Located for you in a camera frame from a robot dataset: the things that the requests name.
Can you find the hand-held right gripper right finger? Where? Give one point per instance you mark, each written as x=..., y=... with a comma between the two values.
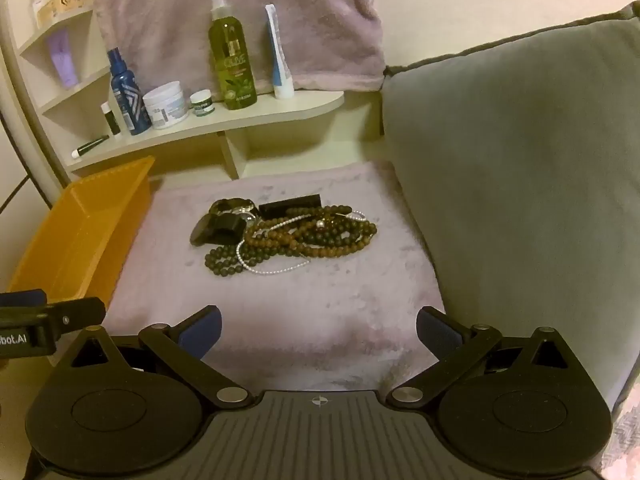
x=437, y=333

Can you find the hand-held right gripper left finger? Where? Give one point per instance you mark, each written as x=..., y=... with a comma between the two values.
x=205, y=331

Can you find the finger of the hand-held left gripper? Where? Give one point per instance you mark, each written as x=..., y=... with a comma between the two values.
x=80, y=312
x=22, y=298

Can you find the orange plastic tray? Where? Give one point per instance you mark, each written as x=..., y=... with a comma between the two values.
x=75, y=240

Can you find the white pearl strand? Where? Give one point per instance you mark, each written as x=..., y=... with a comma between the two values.
x=265, y=271

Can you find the black hair clip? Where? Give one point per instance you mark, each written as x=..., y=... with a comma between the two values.
x=210, y=230

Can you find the metal wristwatch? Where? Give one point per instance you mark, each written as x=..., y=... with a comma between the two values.
x=230, y=206

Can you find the black rectangular case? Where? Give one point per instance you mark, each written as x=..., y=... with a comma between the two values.
x=290, y=205

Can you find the pink fluffy towel mat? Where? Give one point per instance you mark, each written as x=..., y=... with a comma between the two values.
x=300, y=310

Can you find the black tube with white cap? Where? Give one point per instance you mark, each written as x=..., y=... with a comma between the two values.
x=92, y=144

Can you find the grey cushion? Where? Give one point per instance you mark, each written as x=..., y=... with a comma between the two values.
x=525, y=160

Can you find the lip balm stick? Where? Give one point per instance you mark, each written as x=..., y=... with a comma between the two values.
x=111, y=120

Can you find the blue spray bottle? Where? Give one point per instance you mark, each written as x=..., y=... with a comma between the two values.
x=127, y=105

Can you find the patterned bedsheet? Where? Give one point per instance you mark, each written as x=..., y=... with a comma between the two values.
x=627, y=430

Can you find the cream wooden shelf unit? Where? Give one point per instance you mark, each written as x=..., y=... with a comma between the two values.
x=250, y=115

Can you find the white cream jar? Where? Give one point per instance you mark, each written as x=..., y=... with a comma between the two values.
x=165, y=107

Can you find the small green-label jar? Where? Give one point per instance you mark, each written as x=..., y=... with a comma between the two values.
x=202, y=105

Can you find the purple tube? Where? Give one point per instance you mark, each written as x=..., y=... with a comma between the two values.
x=64, y=60

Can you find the green spray bottle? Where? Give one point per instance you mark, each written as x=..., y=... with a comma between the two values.
x=232, y=60

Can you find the white and blue tube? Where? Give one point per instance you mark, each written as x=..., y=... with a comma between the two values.
x=277, y=55

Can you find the small white bottle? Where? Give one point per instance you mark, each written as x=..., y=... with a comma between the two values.
x=36, y=7

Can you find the patterned beige box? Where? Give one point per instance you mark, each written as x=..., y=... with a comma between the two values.
x=65, y=2

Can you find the pink hanging towel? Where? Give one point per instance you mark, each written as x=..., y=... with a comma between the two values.
x=175, y=10

